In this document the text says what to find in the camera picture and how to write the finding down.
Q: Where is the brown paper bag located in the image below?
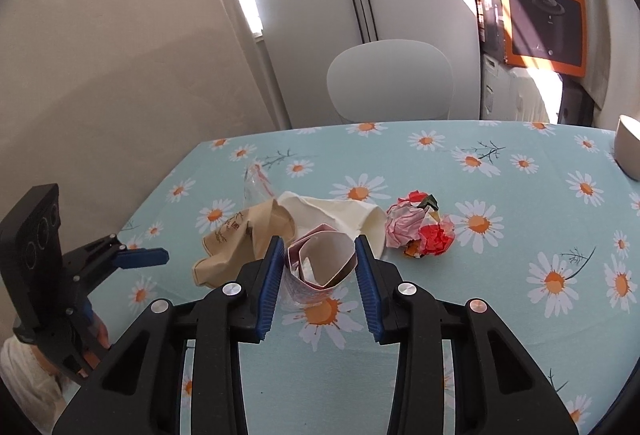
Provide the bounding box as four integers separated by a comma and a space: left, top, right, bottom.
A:
192, 199, 296, 288

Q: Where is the white mug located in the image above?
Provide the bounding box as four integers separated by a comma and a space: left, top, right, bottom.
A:
614, 114, 640, 181

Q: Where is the daisy print tablecloth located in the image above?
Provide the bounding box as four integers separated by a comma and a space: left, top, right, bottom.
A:
82, 120, 640, 435

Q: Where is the person's left forearm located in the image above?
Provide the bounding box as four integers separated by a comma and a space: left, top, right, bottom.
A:
0, 337, 66, 418

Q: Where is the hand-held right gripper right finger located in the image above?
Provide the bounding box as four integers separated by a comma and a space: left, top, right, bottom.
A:
354, 235, 581, 435

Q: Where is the white curtain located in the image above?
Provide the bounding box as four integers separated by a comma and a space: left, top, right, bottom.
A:
560, 0, 640, 132

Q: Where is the white carton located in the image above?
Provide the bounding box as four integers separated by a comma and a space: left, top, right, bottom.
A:
481, 54, 563, 122

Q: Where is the person's left hand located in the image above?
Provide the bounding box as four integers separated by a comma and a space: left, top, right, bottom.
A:
81, 302, 112, 373

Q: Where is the beige curtain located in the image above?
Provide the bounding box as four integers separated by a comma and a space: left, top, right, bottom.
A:
0, 0, 293, 246

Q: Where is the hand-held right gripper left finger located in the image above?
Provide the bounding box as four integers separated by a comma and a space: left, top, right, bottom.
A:
52, 235, 286, 435

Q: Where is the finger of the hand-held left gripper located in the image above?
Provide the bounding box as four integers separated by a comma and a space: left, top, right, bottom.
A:
114, 246, 170, 270

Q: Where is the pink printed cup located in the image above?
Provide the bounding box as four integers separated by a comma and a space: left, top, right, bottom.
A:
282, 224, 359, 312

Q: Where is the orange appliance box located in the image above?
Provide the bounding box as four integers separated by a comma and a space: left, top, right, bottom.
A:
482, 0, 587, 77

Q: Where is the pink red snack wrapper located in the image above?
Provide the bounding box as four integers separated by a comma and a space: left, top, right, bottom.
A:
385, 191, 456, 261

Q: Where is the clear plastic wrapper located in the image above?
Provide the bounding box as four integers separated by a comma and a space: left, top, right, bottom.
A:
244, 162, 276, 204

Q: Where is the white chair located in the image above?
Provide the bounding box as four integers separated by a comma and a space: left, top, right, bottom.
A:
326, 40, 456, 123

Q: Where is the white crushed paper cup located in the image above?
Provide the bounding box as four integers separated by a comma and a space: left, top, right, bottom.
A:
277, 191, 388, 261

